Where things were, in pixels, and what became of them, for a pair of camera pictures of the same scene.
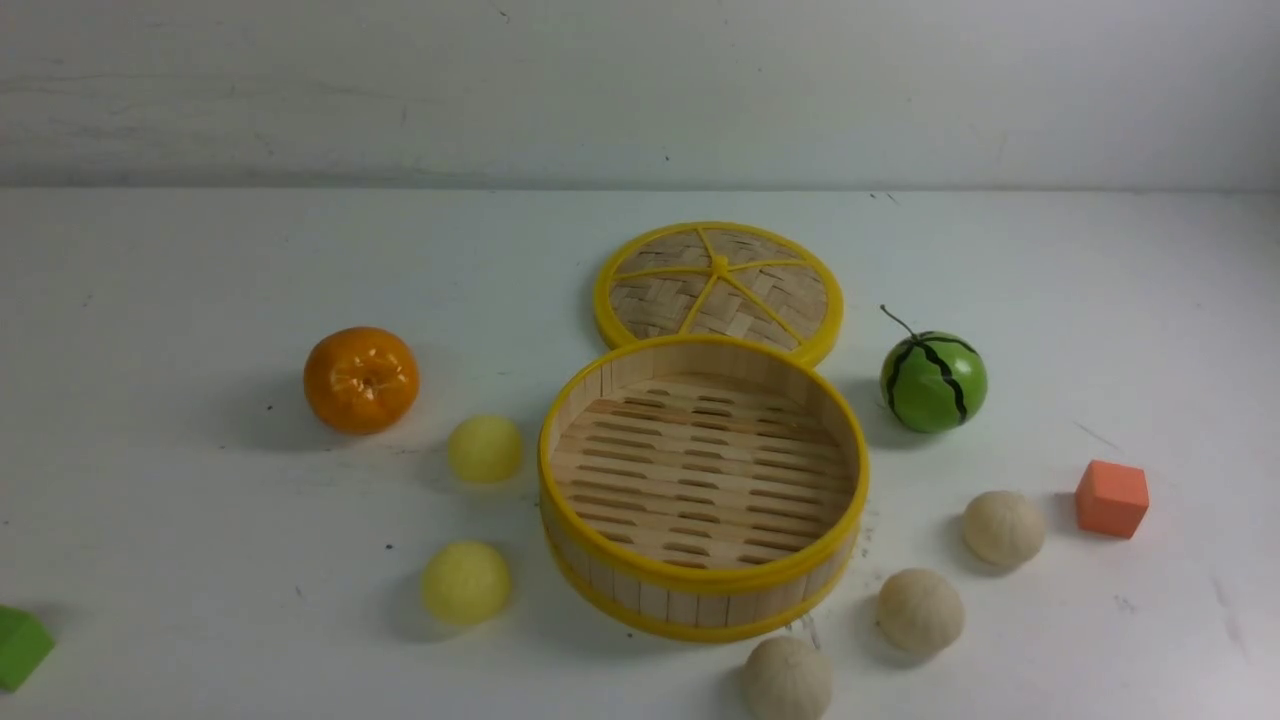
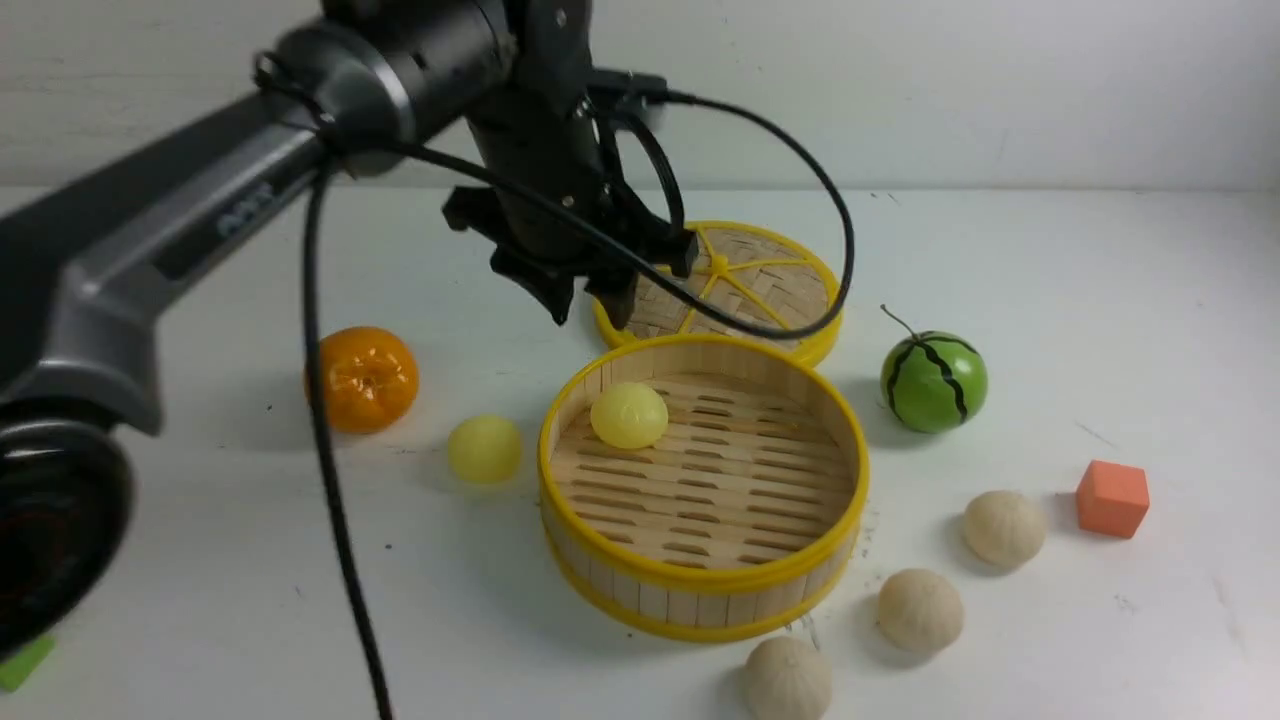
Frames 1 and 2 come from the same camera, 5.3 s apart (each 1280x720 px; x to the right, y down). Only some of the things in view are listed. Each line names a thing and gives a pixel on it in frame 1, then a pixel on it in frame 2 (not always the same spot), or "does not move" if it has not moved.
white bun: (919, 610) does not move
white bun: (1004, 527) does not move
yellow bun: (485, 449) does not move
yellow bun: (466, 583) → (629, 415)
